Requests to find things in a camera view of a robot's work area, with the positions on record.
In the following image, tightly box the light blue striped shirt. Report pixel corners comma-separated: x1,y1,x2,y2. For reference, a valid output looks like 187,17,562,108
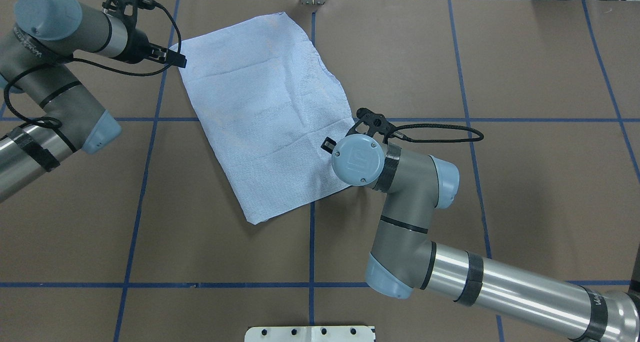
173,11,354,225

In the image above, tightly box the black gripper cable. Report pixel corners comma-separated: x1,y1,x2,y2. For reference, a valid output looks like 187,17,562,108
388,124,485,144

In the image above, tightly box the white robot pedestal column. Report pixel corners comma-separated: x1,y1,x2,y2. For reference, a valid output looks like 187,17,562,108
244,325,377,342

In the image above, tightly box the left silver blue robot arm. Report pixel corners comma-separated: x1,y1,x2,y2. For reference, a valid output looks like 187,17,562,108
0,0,187,201

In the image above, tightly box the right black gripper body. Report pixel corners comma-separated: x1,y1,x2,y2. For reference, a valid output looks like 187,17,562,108
346,108,401,144

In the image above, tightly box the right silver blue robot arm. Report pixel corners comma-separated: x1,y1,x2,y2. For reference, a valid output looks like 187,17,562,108
321,107,639,342

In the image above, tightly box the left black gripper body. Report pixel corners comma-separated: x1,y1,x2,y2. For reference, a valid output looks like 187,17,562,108
102,0,164,64

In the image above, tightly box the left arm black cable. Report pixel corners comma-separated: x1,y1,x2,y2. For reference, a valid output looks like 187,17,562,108
3,0,182,129

